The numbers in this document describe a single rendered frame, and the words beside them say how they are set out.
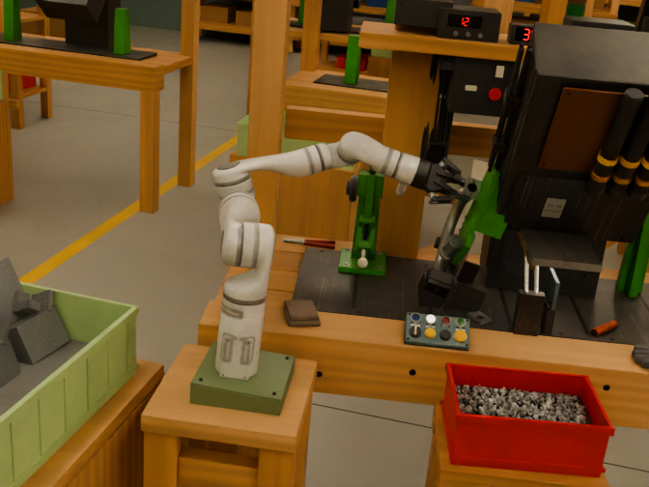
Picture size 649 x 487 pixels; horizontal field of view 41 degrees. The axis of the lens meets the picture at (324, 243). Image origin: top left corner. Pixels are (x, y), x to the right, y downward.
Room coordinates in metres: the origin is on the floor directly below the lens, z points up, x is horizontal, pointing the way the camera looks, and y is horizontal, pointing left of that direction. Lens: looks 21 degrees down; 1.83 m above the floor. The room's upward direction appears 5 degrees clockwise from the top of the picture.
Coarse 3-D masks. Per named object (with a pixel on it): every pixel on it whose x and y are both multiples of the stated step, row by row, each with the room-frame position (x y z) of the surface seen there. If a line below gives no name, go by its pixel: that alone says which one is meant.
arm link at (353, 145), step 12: (348, 132) 2.11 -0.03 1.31; (348, 144) 2.09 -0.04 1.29; (360, 144) 2.09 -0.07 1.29; (372, 144) 2.10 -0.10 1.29; (348, 156) 2.09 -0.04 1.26; (360, 156) 2.08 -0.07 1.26; (372, 156) 2.09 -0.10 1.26; (384, 156) 2.10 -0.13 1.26; (396, 156) 2.11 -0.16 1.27; (372, 168) 2.12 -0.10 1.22; (384, 168) 2.10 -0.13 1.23
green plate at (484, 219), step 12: (492, 180) 2.01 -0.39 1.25; (480, 192) 2.08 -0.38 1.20; (492, 192) 2.01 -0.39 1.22; (480, 204) 2.02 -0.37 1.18; (492, 204) 2.02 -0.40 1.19; (468, 216) 2.09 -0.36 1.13; (480, 216) 2.01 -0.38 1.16; (492, 216) 2.02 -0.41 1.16; (504, 216) 2.02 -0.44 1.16; (468, 228) 2.03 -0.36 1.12; (480, 228) 2.02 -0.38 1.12; (492, 228) 2.02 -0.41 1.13; (504, 228) 2.02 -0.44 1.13
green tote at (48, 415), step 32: (32, 288) 1.81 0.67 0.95; (64, 320) 1.79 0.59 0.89; (96, 320) 1.77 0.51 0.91; (128, 320) 1.70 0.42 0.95; (96, 352) 1.57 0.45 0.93; (128, 352) 1.70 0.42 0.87; (64, 384) 1.45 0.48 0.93; (96, 384) 1.57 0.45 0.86; (0, 416) 1.27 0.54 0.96; (32, 416) 1.35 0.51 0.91; (64, 416) 1.45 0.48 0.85; (0, 448) 1.26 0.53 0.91; (32, 448) 1.35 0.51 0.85; (0, 480) 1.25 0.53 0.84
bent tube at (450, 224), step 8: (472, 184) 2.11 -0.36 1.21; (480, 184) 2.11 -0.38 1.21; (464, 192) 2.08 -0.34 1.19; (472, 192) 2.09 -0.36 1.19; (456, 200) 2.15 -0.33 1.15; (456, 208) 2.15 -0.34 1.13; (448, 216) 2.17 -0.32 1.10; (456, 216) 2.16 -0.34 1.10; (448, 224) 2.15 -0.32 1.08; (456, 224) 2.16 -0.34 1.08; (448, 232) 2.14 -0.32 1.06; (440, 240) 2.13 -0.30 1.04; (440, 264) 2.06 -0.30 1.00
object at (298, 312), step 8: (288, 304) 1.89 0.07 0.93; (296, 304) 1.90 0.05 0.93; (304, 304) 1.90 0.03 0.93; (312, 304) 1.90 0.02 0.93; (288, 312) 1.86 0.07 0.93; (296, 312) 1.85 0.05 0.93; (304, 312) 1.86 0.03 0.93; (312, 312) 1.86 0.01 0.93; (288, 320) 1.84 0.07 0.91; (296, 320) 1.84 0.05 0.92; (304, 320) 1.84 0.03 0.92; (312, 320) 1.84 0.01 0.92
